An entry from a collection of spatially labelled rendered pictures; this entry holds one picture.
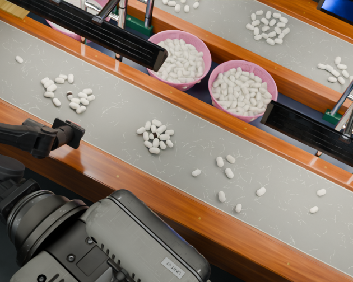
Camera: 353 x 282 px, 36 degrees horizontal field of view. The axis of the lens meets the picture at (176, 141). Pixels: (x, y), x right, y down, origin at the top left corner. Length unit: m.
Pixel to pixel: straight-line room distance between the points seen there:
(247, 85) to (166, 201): 0.61
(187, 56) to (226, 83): 0.19
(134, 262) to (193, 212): 1.01
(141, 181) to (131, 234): 1.02
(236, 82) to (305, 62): 0.32
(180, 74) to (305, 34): 0.59
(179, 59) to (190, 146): 0.39
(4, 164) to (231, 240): 0.86
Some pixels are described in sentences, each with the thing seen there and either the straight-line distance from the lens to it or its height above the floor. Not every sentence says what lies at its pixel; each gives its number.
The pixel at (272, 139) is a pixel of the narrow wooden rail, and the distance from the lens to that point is 1.98.
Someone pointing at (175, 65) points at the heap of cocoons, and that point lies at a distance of 2.10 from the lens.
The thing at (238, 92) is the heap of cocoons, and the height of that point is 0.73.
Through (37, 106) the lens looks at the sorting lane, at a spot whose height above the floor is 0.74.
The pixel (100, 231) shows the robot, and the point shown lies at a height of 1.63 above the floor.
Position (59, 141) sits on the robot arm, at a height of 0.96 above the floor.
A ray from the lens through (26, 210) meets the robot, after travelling 1.02.
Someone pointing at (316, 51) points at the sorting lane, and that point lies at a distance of 2.33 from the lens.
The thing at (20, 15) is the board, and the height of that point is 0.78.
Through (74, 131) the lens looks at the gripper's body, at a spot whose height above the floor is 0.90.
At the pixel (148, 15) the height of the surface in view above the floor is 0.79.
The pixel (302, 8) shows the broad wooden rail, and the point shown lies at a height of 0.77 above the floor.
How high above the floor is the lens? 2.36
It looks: 58 degrees down
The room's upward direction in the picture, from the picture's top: 16 degrees clockwise
